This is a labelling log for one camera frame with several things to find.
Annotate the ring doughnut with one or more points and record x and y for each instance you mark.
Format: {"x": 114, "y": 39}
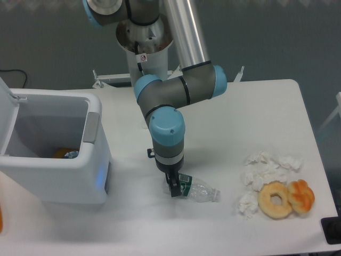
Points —
{"x": 273, "y": 200}

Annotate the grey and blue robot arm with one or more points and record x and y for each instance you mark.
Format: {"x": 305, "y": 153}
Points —
{"x": 169, "y": 68}

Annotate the white trash bin lid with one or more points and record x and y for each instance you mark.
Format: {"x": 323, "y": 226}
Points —
{"x": 9, "y": 111}

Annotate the black device at table edge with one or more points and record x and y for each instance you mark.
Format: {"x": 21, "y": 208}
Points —
{"x": 331, "y": 229}

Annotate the crushed clear plastic bottle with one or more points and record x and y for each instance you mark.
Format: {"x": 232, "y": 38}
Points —
{"x": 195, "y": 189}

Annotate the white frame at right edge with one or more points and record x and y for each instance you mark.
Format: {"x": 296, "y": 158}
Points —
{"x": 330, "y": 122}

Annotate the orange object at left edge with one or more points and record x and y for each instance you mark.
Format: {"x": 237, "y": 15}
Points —
{"x": 1, "y": 220}

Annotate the white trash bin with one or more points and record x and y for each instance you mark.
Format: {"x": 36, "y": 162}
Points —
{"x": 50, "y": 120}

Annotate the orange glazed bread roll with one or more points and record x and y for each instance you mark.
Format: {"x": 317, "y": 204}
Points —
{"x": 300, "y": 196}

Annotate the large crumpled white tissue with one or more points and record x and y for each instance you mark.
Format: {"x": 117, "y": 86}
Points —
{"x": 263, "y": 168}

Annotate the crumpled wrapper inside bin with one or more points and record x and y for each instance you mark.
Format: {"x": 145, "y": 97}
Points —
{"x": 71, "y": 154}

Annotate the orange trash inside bin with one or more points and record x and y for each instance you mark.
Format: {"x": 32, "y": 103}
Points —
{"x": 60, "y": 153}

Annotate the small crumpled white tissue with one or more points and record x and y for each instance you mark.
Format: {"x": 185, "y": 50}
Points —
{"x": 248, "y": 204}

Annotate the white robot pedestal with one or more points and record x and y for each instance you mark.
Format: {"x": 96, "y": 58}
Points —
{"x": 146, "y": 47}

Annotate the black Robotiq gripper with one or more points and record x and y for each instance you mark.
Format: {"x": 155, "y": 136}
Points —
{"x": 172, "y": 176}

